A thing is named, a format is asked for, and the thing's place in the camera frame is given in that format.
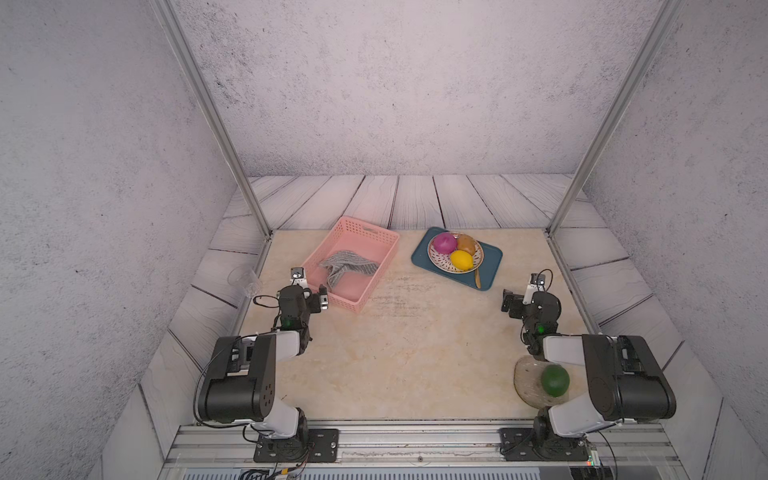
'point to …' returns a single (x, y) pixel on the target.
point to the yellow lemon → (462, 260)
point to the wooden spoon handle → (478, 278)
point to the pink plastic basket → (365, 239)
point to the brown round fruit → (465, 242)
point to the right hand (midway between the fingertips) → (525, 290)
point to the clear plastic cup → (247, 280)
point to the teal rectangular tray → (420, 257)
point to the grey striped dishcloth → (348, 260)
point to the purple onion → (444, 242)
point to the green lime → (555, 380)
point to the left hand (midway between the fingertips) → (309, 285)
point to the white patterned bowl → (443, 260)
